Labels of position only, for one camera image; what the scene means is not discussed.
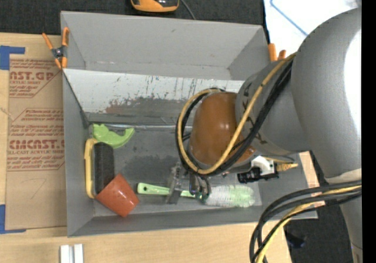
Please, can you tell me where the black cylinder on white bracket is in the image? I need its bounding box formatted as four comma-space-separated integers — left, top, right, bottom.
237, 155, 299, 184

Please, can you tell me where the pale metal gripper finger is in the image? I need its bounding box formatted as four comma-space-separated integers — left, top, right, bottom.
170, 163, 185, 182
167, 180, 183, 205

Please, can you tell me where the grey metal bin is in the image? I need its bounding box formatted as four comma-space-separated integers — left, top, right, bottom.
60, 11, 320, 238

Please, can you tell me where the brown cardboard board, red print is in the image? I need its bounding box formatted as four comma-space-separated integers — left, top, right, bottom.
0, 32, 68, 231

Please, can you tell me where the light green plastic toy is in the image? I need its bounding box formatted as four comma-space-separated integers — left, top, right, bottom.
92, 123, 136, 150

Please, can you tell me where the red-orange plastic cup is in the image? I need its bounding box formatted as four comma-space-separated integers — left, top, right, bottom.
95, 173, 140, 218

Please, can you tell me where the green-handled white bottle brush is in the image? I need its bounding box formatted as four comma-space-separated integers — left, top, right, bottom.
136, 182, 256, 208

